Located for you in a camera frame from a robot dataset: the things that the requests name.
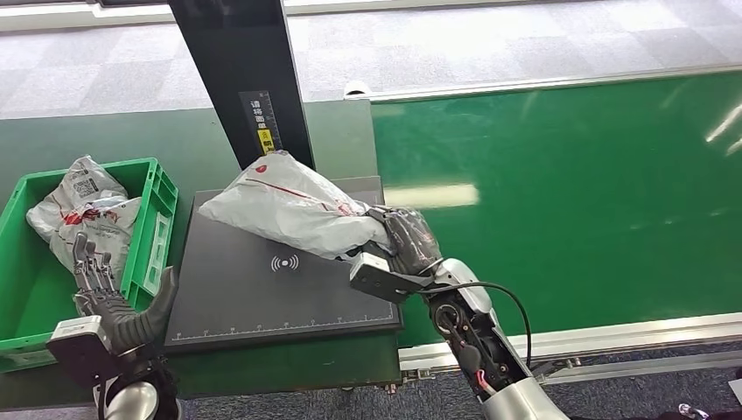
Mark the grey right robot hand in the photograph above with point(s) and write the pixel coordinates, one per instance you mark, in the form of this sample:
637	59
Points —
411	240

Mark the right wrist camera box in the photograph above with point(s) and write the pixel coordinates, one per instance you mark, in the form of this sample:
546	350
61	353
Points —
380	278

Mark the black scanner column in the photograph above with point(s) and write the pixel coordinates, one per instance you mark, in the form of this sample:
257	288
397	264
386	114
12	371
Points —
238	52

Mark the grey package with red logo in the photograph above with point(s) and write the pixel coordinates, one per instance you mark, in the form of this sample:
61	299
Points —
290	208

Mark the white package with barcode label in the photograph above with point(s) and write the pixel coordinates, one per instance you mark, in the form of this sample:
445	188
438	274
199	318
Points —
75	188

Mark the green plastic crate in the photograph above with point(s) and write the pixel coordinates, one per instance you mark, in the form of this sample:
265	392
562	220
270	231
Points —
29	290

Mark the black scanner base plate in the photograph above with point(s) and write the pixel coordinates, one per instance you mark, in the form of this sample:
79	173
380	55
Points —
243	301

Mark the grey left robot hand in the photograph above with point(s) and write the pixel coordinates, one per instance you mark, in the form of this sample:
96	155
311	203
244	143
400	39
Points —
130	327

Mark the aluminium conveyor side rail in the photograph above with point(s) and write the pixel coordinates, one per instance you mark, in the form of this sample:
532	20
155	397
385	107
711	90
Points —
608	336
550	81

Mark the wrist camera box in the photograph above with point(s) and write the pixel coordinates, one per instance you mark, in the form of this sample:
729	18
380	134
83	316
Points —
380	278
81	350

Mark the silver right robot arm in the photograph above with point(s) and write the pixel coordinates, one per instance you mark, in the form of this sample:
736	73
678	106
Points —
487	348

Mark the black and yellow column label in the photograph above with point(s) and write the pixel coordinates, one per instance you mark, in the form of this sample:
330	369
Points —
261	122

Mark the green conveyor belt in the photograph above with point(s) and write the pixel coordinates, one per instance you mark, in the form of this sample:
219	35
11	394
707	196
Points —
579	203

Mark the white flat sheet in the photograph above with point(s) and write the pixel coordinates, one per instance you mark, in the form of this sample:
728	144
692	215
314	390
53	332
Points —
736	391

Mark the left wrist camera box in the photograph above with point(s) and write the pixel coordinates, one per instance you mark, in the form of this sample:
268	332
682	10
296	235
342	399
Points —
81	350

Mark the small silver metal part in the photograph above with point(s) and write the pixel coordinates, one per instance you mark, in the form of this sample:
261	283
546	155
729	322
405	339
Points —
692	411

